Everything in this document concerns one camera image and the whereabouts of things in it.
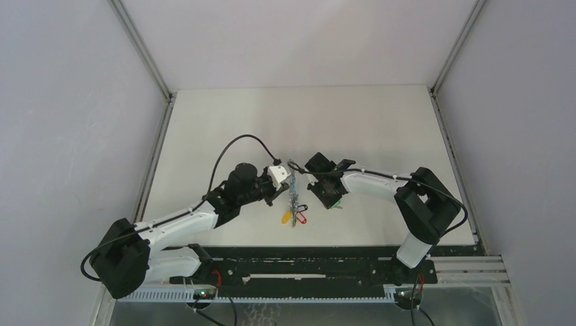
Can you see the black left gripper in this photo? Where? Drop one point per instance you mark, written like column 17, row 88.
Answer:
column 274, row 192

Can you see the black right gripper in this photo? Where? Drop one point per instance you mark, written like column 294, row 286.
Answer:
column 328, row 202

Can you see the green tagged key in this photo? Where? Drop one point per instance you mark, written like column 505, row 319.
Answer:
column 337, row 205

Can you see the round key organizer with rings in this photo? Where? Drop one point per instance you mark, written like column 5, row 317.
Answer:
column 293, row 188

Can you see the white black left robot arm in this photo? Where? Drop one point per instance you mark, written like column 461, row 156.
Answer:
column 132, row 254

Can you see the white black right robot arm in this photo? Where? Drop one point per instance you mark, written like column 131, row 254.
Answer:
column 426, row 205

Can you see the red tagged key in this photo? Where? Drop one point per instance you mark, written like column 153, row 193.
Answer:
column 297, row 215

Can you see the yellow tagged key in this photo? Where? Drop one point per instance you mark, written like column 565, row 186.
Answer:
column 287, row 218

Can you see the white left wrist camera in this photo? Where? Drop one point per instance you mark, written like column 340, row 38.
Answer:
column 278, row 175

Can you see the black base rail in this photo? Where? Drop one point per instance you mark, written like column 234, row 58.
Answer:
column 307, row 270

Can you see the right aluminium frame post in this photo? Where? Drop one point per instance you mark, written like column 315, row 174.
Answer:
column 458, row 45

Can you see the aluminium frame post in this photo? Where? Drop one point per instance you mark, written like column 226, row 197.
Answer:
column 119, row 8
column 458, row 45

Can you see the white slotted cable duct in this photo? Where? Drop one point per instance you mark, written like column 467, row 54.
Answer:
column 189, row 295

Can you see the left aluminium frame post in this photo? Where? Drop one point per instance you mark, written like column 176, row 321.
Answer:
column 119, row 8

